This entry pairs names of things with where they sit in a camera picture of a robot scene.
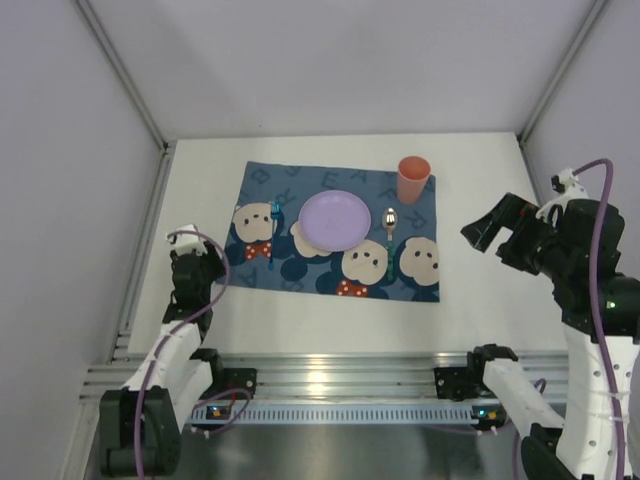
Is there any salmon plastic cup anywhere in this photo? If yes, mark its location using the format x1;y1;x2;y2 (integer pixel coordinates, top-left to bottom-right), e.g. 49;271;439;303
397;156;431;205

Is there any metal spoon green handle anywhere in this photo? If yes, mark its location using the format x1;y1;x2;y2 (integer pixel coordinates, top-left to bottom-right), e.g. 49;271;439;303
382;207;398;281

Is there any blue plastic fork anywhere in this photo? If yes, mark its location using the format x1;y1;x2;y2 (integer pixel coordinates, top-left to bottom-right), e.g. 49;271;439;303
268;201;281;271

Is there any purple plastic plate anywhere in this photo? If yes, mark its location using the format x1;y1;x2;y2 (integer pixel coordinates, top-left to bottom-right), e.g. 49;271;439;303
298;190;371;252

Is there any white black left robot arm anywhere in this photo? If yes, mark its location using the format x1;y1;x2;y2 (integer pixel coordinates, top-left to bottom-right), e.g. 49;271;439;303
98;224;230;479

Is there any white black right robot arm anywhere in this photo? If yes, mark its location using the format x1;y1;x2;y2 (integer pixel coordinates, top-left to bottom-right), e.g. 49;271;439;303
462;169;639;479

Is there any blue cartoon bear placemat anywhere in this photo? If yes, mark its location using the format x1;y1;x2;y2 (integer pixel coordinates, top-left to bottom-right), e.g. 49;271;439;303
225;162;440;303

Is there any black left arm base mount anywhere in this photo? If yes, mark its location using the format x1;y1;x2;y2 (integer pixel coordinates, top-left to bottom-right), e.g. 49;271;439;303
199;367;257;400

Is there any aluminium front rail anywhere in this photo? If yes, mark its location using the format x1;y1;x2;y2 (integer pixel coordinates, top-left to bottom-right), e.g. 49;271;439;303
80;351;569;403

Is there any blue slotted cable duct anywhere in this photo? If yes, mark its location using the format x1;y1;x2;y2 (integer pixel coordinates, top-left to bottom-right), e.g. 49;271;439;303
188;403;506;425

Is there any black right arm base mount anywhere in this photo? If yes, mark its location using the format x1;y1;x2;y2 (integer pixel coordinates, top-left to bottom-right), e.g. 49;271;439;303
434;344;519;402

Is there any right aluminium frame post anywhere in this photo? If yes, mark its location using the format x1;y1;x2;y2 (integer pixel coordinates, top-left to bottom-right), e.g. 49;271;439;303
516;0;611;145

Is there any aluminium frame post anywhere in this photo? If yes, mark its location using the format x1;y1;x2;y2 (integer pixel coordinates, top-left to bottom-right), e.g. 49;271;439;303
74;0;169;151
516;0;611;145

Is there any left aluminium frame post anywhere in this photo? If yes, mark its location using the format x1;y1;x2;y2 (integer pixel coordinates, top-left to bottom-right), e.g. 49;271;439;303
74;0;169;151

